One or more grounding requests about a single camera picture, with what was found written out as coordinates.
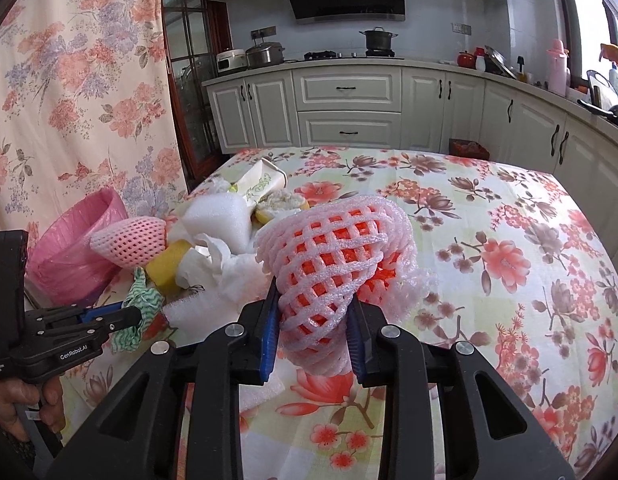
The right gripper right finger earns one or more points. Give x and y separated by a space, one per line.
385 355

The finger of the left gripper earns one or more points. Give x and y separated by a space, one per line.
91 314
126 317

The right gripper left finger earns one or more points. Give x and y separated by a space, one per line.
240 353

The green white patterned rag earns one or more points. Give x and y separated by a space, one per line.
148 300

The large pink foam fruit net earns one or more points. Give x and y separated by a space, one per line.
322 258

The white foam sheet strip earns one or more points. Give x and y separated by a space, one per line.
196 316

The pink lined trash bin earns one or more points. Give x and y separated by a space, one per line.
62 265

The red floor trash bin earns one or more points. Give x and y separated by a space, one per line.
468 149

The white lower kitchen cabinets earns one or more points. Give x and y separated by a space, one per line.
381 103

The kitchen window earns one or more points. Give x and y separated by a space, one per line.
591 23

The person's left hand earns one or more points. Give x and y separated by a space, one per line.
14 392

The crumpled white tissue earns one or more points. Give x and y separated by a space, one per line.
212 266

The yellow sponge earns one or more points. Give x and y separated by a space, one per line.
162 269

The small pink foam fruit net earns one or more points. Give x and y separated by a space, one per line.
130 242

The white foam block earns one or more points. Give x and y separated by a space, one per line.
223 215

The white paper cup carton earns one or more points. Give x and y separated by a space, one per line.
263 178

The floral curtain cloth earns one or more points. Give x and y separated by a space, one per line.
84 105

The white rice cooker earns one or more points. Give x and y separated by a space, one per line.
231 61

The silver pressure cooker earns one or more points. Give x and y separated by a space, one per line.
265 54

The gas stove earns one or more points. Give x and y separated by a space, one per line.
333 55

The red kettle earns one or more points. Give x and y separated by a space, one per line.
466 59

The black cooking pot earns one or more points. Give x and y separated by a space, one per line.
378 42

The pink thermos jug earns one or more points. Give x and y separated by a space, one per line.
558 71

